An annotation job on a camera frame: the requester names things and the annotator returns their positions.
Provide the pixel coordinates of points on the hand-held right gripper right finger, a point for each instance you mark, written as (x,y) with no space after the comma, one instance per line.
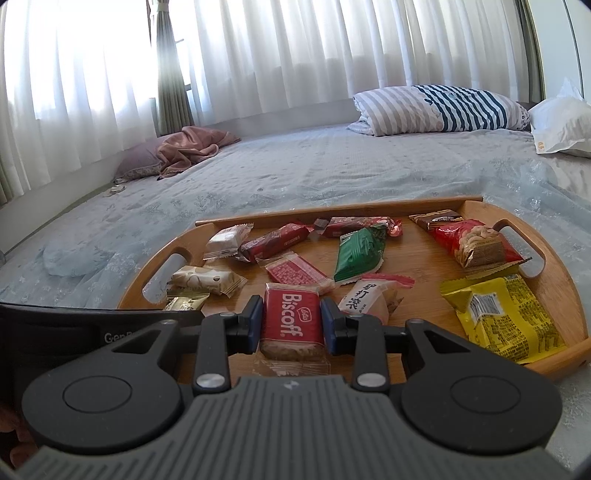
(328,325)

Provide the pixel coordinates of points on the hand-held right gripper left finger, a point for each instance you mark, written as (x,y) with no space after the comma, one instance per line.
(254,323)

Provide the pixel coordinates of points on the white red-edged snack packet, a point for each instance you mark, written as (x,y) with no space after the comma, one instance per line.
(364,297)

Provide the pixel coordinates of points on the cream nougat packet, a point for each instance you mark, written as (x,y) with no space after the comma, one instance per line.
(203,278)

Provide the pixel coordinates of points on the gold snack packet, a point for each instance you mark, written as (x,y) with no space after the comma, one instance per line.
(184,303)

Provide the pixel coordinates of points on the red chocolate bar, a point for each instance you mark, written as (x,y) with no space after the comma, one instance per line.
(272,242)

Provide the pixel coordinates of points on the small white snack packet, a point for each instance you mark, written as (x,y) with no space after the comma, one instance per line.
(226,240)

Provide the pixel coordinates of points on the slim red snack bar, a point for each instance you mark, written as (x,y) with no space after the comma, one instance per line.
(355,226)

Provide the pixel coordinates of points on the wooden tray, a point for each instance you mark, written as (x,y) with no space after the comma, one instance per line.
(415,258)

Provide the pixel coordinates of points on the brown snack packet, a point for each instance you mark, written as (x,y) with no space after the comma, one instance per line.
(436,220)

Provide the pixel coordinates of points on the red peanut packet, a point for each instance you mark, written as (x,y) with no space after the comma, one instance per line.
(475,247)

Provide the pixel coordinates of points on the yellow snack packet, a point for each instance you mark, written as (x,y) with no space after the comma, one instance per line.
(503,318)

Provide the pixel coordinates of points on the person's left hand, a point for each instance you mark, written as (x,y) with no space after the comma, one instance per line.
(14,438)

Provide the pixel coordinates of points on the small grey object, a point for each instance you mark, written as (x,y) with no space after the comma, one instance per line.
(116,190)

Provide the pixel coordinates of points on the grey-green curtain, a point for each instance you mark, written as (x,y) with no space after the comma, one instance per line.
(533,46)
(173,69)
(5,180)

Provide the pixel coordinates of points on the pink cloth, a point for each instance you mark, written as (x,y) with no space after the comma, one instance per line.
(194,145)

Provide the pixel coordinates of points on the purple pillow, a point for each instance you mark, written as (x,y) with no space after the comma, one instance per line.
(138,159)

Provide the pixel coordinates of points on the striped pillow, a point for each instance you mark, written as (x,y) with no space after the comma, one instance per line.
(406,108)

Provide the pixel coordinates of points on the white sheer curtain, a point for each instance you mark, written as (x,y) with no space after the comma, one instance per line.
(69,69)
(346,46)

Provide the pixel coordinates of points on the white pillow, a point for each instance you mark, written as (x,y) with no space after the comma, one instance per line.
(563,124)

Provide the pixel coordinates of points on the white wardrobe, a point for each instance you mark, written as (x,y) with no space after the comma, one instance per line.
(558,46)

